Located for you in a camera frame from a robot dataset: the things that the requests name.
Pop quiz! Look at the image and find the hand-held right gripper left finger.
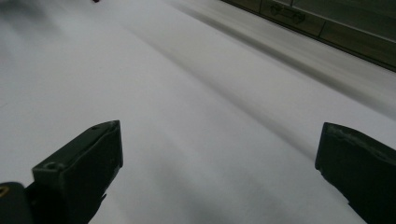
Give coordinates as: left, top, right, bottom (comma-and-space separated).
25, 119, 124, 224

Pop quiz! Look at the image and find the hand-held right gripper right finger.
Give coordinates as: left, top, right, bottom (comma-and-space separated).
314, 121, 396, 224

